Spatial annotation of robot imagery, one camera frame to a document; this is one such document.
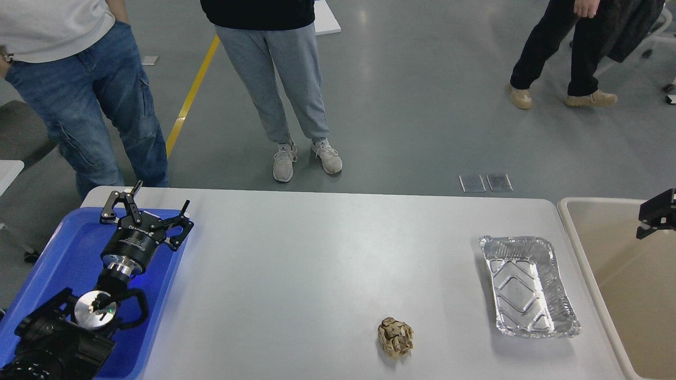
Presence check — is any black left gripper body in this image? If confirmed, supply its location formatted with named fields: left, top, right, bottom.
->
left=100, top=211, right=172, bottom=277

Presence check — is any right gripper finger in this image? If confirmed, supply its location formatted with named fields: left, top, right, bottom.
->
left=636, top=188, right=675, bottom=240

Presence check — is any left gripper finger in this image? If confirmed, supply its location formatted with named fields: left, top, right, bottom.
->
left=100, top=181, right=143, bottom=226
left=154, top=200, right=194, bottom=252

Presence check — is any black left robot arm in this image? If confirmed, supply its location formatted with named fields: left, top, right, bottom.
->
left=2, top=184, right=193, bottom=379

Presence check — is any blue plastic tray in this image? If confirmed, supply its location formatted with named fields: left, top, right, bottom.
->
left=1, top=207, right=184, bottom=379

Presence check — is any beige plastic bin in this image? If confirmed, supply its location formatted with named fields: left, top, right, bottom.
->
left=558, top=197, right=675, bottom=379

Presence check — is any grey chair left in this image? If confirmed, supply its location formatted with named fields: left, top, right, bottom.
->
left=1, top=100, right=56, bottom=168

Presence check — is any aluminium foil tray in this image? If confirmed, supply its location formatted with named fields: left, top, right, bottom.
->
left=478, top=235, right=581, bottom=338

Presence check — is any person in blue jeans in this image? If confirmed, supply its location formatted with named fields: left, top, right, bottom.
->
left=1, top=1, right=168, bottom=197

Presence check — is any right clear floor plate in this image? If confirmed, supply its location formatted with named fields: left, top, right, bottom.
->
left=486, top=173, right=514, bottom=193

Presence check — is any clear floor plate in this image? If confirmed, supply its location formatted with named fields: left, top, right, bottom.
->
left=458, top=175, right=486, bottom=193
left=486, top=173, right=514, bottom=193

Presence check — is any chair with dark jacket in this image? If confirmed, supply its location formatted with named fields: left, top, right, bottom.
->
left=597, top=0, right=676, bottom=96

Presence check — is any left clear floor plate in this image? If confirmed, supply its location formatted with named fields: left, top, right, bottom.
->
left=458, top=175, right=486, bottom=193

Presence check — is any person in grey sweatpants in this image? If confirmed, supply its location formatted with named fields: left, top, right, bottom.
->
left=200, top=1, right=343, bottom=183

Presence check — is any person in black trousers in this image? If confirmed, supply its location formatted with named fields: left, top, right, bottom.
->
left=507, top=0, right=618, bottom=110

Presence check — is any crumpled brown paper ball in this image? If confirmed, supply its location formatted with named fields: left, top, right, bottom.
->
left=378, top=317, right=414, bottom=360

